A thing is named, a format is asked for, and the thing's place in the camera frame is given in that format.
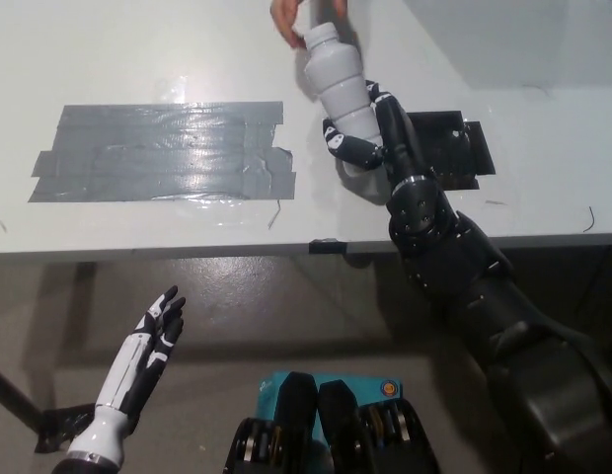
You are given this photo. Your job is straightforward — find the black teal robot torso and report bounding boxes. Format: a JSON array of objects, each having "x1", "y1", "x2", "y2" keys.
[{"x1": 225, "y1": 370, "x2": 441, "y2": 474}]

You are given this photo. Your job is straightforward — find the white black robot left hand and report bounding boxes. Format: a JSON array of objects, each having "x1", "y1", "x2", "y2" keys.
[{"x1": 67, "y1": 284, "x2": 187, "y2": 466}]

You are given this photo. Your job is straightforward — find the black tape square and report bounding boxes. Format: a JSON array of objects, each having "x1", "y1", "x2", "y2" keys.
[{"x1": 403, "y1": 110, "x2": 497, "y2": 193}]

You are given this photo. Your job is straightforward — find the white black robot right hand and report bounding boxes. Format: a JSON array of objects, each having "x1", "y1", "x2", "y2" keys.
[{"x1": 321, "y1": 78, "x2": 439, "y2": 193}]

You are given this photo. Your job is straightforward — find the bare person hand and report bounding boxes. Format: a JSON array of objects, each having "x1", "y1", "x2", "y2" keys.
[{"x1": 268, "y1": 0, "x2": 350, "y2": 51}]

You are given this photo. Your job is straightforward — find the white ribbed plastic bottle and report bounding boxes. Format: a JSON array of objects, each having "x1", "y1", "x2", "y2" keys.
[{"x1": 302, "y1": 22, "x2": 384, "y2": 179}]

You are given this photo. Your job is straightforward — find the black slanted table leg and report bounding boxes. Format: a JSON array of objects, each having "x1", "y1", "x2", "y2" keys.
[{"x1": 0, "y1": 362, "x2": 44, "y2": 432}]

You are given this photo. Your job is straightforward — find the small black tape strip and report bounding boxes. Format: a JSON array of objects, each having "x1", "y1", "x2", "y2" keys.
[{"x1": 308, "y1": 237, "x2": 347, "y2": 257}]

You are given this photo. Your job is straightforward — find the grey duct tape patch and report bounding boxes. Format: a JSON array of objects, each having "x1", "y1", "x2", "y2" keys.
[{"x1": 29, "y1": 102, "x2": 298, "y2": 204}]

